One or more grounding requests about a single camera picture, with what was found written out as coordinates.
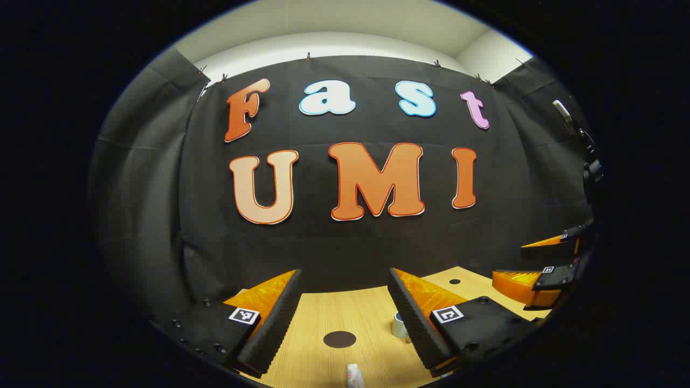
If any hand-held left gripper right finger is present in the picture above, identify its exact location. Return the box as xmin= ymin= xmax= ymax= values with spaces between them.
xmin=387 ymin=268 xmax=540 ymax=378

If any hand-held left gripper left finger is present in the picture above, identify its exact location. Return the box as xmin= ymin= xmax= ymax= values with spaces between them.
xmin=151 ymin=268 xmax=302 ymax=378

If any pale green cup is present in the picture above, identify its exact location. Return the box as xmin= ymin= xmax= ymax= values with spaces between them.
xmin=391 ymin=311 xmax=410 ymax=340

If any dark round coaster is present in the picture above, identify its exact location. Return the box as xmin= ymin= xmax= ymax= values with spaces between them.
xmin=323 ymin=331 xmax=357 ymax=349

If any wooden desktop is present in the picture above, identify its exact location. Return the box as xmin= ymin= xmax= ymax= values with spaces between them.
xmin=237 ymin=266 xmax=553 ymax=388

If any black backdrop cloth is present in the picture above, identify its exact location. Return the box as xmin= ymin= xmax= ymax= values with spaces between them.
xmin=89 ymin=47 xmax=599 ymax=335

